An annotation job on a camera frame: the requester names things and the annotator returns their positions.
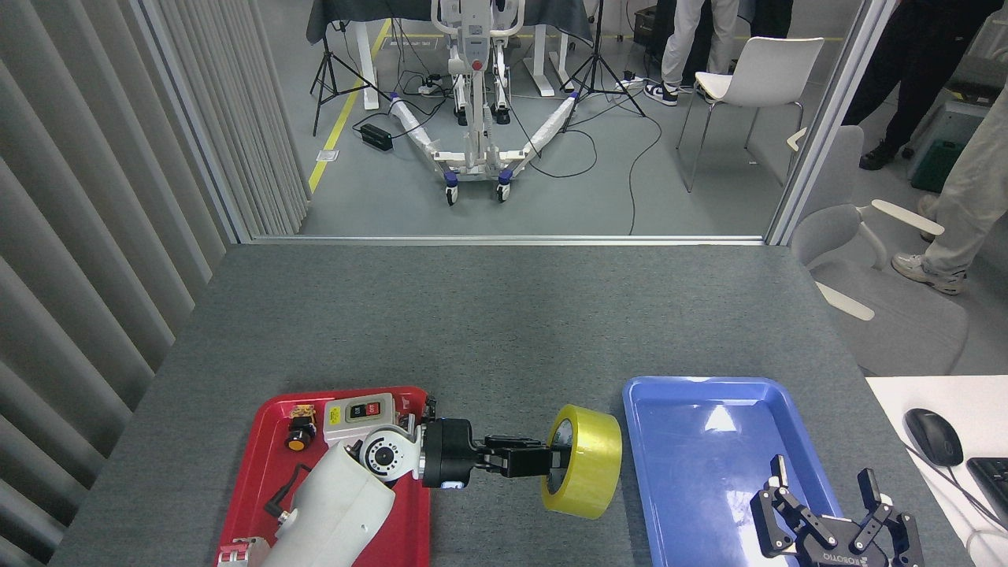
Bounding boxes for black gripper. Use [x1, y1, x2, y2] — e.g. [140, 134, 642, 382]
[750, 455, 924, 567]
[421, 419, 552, 489]

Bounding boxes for yellow tape roll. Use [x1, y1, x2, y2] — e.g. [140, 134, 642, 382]
[541, 404, 623, 521]

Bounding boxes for white desk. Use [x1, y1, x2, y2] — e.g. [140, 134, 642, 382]
[866, 376, 1008, 567]

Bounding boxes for black computer mouse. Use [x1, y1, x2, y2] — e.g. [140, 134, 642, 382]
[904, 408, 964, 468]

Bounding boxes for blue plastic tray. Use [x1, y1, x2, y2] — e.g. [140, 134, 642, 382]
[622, 376, 865, 567]

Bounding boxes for black keyboard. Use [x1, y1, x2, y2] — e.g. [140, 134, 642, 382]
[966, 457, 1008, 528]

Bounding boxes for grey office chair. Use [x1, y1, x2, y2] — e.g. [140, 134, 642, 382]
[790, 126, 969, 377]

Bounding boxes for black push button orange cap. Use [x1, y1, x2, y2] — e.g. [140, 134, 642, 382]
[286, 404, 317, 452]

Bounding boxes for red plastic tray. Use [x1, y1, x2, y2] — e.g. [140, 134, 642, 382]
[217, 386, 432, 567]

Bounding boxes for red white circuit breaker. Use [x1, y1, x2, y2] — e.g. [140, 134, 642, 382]
[217, 537, 272, 567]

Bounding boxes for white stand on wheels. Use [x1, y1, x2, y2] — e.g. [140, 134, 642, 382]
[388, 0, 580, 207]

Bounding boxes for person in beige trousers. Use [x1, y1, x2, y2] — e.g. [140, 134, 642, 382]
[891, 79, 1008, 296]

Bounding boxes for green plastic case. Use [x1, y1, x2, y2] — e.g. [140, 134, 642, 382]
[911, 140, 965, 192]

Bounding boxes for black tripod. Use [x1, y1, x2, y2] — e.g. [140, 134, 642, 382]
[309, 0, 391, 136]
[561, 0, 647, 133]

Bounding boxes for grey white box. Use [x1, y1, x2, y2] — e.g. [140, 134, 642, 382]
[906, 100, 989, 158]

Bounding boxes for person in pale trousers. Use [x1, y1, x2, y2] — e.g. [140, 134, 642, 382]
[644, 0, 741, 107]

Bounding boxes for white plastic chair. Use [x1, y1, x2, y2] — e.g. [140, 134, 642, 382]
[676, 37, 825, 194]

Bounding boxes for table with dark cloth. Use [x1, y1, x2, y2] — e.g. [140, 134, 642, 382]
[306, 0, 595, 111]

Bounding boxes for person in black trousers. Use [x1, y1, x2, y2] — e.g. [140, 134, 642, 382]
[841, 0, 1005, 170]

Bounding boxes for grey ribbed partition panel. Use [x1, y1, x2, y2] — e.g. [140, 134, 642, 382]
[0, 0, 312, 567]

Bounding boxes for grey two-button switch box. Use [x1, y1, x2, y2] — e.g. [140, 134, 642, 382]
[324, 392, 404, 447]

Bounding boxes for silver frame rail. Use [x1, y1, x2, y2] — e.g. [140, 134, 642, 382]
[250, 235, 766, 246]

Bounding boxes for long black floor cable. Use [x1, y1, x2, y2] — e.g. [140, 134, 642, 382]
[628, 94, 664, 235]

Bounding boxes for silver frame post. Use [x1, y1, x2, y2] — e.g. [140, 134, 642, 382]
[130, 0, 253, 243]
[765, 0, 899, 246]

